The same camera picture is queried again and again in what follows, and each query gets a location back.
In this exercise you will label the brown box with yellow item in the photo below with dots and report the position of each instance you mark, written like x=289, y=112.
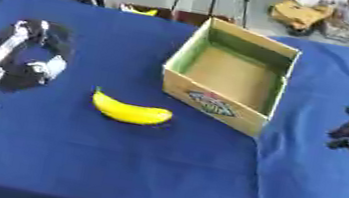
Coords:
x=174, y=14

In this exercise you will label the yellow toy banana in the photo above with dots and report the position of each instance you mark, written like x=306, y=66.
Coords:
x=130, y=111

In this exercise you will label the tan cardboard box green inside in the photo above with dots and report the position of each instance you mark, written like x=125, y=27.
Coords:
x=228, y=79

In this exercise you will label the yellow bag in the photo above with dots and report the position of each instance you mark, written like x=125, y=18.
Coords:
x=300, y=14

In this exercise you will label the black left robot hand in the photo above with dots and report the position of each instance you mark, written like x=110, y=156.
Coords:
x=17, y=73

